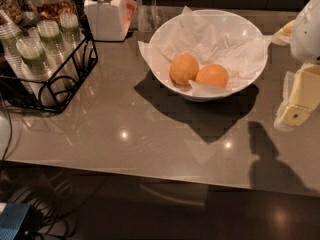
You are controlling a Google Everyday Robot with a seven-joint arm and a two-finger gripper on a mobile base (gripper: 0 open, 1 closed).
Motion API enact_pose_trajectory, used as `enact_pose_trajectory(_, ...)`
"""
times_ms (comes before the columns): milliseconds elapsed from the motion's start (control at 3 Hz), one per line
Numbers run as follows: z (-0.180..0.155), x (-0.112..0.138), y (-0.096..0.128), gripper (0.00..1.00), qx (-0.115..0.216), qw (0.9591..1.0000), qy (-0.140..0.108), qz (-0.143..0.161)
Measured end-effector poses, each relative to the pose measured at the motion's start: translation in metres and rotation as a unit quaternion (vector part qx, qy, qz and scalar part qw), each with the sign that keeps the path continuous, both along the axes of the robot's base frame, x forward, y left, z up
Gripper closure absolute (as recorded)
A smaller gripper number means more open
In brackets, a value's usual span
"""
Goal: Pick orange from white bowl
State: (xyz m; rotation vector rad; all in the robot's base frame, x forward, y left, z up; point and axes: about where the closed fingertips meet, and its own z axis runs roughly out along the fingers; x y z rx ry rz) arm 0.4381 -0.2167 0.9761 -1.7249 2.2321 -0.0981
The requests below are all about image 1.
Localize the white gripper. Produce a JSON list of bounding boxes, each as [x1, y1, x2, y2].
[[272, 0, 320, 132]]

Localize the clear acrylic stand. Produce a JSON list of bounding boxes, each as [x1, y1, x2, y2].
[[136, 0, 160, 32]]

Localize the white ceramic bowl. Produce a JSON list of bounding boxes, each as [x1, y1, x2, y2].
[[147, 9, 269, 103]]

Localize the blue box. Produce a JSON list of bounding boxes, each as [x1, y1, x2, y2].
[[0, 203, 29, 240]]

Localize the clear plastic cup stack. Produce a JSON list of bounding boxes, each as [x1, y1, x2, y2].
[[60, 13, 82, 50], [0, 23, 24, 78], [37, 20, 66, 66], [16, 37, 53, 95]]

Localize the white lidded jar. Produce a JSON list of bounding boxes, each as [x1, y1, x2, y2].
[[84, 0, 137, 42]]

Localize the glass jar with snacks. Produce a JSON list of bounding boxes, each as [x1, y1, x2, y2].
[[22, 0, 77, 23]]

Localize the black wire rack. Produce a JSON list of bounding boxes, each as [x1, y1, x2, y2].
[[0, 0, 98, 113]]

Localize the orange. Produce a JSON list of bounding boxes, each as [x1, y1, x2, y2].
[[170, 54, 199, 86], [195, 64, 229, 88]]

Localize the black cables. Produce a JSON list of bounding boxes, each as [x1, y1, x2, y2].
[[0, 93, 108, 240]]

